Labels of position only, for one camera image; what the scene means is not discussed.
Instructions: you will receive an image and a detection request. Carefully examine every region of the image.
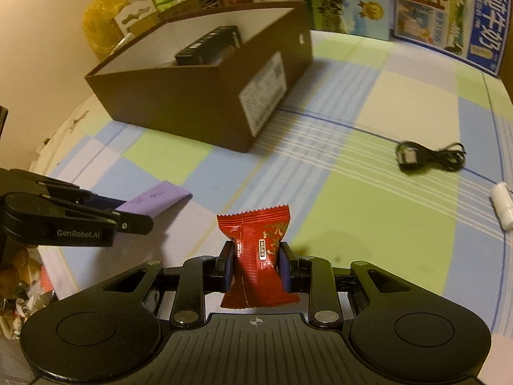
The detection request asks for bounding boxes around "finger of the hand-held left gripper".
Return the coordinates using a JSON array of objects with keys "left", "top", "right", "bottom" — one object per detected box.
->
[
  {"left": 38, "top": 176, "right": 130, "bottom": 211},
  {"left": 4, "top": 192, "right": 155, "bottom": 236}
]

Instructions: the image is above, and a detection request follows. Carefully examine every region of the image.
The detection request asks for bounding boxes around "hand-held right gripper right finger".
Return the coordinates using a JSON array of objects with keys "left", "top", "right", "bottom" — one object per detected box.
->
[{"left": 278, "top": 244, "right": 414, "bottom": 329}]

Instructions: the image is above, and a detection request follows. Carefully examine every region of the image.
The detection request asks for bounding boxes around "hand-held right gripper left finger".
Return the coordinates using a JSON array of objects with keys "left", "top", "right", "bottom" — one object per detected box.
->
[{"left": 91, "top": 240, "right": 237, "bottom": 329}]

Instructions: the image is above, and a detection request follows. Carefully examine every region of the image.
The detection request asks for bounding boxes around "red snack packet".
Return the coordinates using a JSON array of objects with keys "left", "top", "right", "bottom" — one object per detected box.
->
[{"left": 216, "top": 204, "right": 301, "bottom": 309}]

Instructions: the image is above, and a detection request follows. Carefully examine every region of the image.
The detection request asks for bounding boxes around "purple small packet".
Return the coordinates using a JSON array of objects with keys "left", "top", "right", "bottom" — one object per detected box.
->
[{"left": 115, "top": 180, "right": 192, "bottom": 218}]

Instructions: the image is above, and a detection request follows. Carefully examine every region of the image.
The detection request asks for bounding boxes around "brown cardboard box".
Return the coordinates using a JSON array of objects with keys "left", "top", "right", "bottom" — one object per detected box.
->
[{"left": 84, "top": 1, "right": 314, "bottom": 154}]

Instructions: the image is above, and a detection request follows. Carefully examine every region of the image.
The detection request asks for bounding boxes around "black rectangular box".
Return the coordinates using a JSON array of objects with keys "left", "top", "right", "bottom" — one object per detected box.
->
[{"left": 174, "top": 25, "right": 242, "bottom": 67}]

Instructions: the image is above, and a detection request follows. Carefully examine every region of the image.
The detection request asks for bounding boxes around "pile of foil wrappers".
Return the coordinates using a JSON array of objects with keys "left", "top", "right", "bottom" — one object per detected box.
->
[{"left": 0, "top": 244, "right": 60, "bottom": 341}]

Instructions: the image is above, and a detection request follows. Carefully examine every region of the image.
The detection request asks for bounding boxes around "checked bed sheet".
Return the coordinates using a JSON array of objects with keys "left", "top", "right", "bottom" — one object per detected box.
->
[{"left": 28, "top": 30, "right": 513, "bottom": 372}]

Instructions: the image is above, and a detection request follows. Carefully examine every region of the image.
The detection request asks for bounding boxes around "yellow plastic bag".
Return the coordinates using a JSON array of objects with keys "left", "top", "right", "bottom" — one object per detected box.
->
[{"left": 81, "top": 0, "right": 134, "bottom": 60}]

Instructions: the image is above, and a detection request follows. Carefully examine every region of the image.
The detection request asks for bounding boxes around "white and kraft box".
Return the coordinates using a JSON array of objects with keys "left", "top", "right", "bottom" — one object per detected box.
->
[{"left": 113, "top": 0, "right": 160, "bottom": 38}]

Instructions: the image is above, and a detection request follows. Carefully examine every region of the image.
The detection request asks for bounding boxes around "brown kraft box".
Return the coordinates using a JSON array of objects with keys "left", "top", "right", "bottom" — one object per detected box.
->
[{"left": 158, "top": 0, "right": 220, "bottom": 22}]

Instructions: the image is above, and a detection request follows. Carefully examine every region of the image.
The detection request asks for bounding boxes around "white small roll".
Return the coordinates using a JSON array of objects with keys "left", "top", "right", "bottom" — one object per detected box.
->
[{"left": 490, "top": 182, "right": 513, "bottom": 232}]

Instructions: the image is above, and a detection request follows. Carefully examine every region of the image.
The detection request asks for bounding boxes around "green blue milk carton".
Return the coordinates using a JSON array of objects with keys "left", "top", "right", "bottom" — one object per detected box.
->
[{"left": 299, "top": 0, "right": 397, "bottom": 41}]

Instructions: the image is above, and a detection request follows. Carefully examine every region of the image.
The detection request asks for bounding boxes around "blue cartoon printed carton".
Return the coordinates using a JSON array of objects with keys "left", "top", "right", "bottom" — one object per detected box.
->
[{"left": 392, "top": 0, "right": 506, "bottom": 79}]

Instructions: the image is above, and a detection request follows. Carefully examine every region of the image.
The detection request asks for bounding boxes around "black coiled cable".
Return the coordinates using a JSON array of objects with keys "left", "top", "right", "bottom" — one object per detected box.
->
[{"left": 396, "top": 140, "right": 467, "bottom": 175}]

